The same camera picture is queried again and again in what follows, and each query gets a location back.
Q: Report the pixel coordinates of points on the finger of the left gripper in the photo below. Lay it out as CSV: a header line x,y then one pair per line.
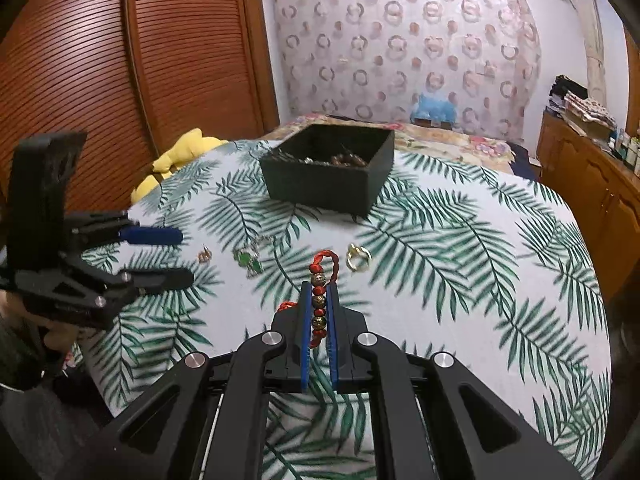
x,y
151,235
150,282

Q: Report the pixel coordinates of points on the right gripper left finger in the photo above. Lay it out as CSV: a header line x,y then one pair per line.
x,y
206,417

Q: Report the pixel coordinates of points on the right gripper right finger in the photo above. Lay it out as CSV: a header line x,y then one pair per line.
x,y
432,418

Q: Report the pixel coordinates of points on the silver hair comb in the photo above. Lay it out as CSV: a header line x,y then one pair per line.
x,y
285,157

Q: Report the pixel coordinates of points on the black jewelry box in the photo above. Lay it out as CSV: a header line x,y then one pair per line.
x,y
351,164

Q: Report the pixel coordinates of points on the person left hand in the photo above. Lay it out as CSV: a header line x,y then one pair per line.
x,y
57,336

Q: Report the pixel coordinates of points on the small gold flower brooch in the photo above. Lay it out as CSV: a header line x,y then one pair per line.
x,y
205,255

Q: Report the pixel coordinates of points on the green stone pendant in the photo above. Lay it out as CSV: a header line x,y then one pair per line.
x,y
248,256

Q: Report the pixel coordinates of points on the yellow plush toy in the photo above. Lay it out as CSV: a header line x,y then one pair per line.
x,y
190,146

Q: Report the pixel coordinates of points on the palm leaf tablecloth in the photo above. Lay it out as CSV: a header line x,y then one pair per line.
x,y
487,266

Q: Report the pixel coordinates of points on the wooden louvered wardrobe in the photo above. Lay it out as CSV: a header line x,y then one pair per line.
x,y
133,75

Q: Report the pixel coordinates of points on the wooden sideboard cabinet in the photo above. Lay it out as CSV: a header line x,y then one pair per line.
x,y
603,195

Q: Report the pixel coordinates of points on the circle patterned curtain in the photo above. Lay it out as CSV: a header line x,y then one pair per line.
x,y
369,60

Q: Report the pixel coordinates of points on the blue plastic bag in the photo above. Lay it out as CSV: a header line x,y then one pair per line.
x,y
433,110

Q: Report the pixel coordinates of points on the folded cloth stack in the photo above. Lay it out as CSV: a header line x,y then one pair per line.
x,y
588,115

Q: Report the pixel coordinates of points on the tied beige curtain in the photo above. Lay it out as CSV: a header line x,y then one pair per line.
x,y
590,24

